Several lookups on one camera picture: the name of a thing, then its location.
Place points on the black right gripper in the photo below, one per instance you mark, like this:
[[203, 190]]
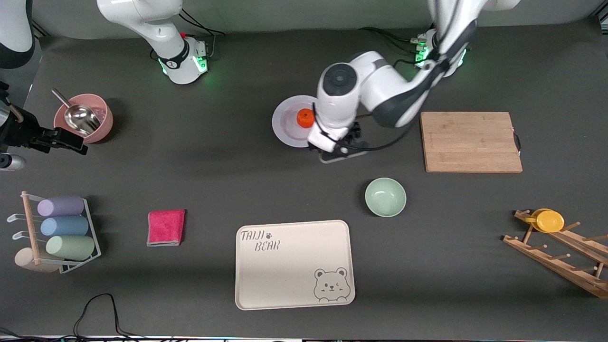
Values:
[[24, 131]]

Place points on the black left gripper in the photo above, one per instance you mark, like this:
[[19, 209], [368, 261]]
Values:
[[355, 131]]

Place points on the orange fruit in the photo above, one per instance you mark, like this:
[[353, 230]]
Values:
[[304, 118]]

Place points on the white round plate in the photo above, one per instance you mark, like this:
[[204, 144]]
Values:
[[286, 128]]

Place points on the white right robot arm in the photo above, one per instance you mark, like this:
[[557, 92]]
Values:
[[166, 42]]

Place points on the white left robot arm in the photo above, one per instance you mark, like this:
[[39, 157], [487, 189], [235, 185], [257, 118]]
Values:
[[380, 90]]

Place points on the metal scoop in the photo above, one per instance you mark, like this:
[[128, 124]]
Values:
[[81, 118]]

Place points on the pink bowl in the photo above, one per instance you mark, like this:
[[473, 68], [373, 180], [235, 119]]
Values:
[[107, 122]]

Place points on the purple cup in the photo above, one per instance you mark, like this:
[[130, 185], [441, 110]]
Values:
[[61, 206]]

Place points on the light green bowl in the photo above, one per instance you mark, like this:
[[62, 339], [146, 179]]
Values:
[[385, 197]]

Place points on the blue cup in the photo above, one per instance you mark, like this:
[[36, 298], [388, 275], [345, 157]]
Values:
[[65, 226]]

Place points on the green cup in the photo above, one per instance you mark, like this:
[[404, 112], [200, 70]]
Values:
[[71, 247]]

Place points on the wooden cutting board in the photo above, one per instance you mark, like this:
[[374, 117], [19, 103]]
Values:
[[475, 142]]

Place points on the beige cup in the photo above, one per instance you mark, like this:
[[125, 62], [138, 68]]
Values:
[[23, 260]]

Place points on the pink folded cloth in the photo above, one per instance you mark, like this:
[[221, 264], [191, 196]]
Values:
[[166, 228]]

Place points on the beige bear print tray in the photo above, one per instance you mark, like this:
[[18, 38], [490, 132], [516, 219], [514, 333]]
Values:
[[294, 270]]

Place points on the yellow mug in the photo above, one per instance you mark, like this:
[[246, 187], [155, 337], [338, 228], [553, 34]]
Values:
[[550, 221]]

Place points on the wooden mug rack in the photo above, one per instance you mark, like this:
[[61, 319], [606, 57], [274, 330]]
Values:
[[560, 268]]

